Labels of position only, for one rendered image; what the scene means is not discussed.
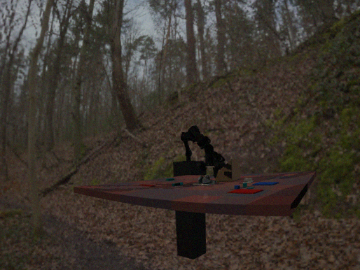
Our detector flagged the red flat rectangular plate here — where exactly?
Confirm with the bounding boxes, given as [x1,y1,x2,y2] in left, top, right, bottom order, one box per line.
[228,189,263,194]

